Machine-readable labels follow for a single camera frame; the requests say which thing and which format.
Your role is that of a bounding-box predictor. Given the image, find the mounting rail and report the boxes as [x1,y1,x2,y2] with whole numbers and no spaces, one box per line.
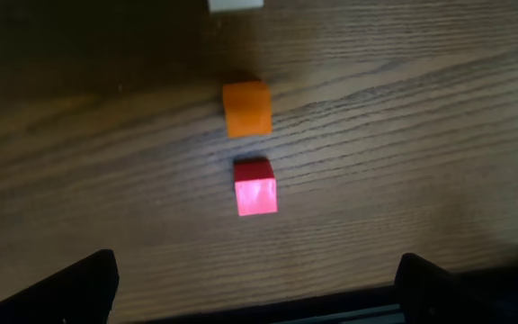
[141,265,518,324]

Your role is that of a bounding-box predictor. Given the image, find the white cube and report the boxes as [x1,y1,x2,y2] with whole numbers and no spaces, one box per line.
[207,0,265,14]

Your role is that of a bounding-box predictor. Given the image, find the red cube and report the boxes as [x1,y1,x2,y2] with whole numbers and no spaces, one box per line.
[233,157,279,218]

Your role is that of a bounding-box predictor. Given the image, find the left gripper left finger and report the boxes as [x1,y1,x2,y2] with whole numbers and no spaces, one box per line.
[0,248,121,324]

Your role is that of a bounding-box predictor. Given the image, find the orange cube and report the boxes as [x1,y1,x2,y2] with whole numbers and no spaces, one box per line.
[221,80,273,139]

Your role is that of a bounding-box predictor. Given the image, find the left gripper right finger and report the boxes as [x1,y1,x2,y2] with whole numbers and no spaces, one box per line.
[393,252,518,324]

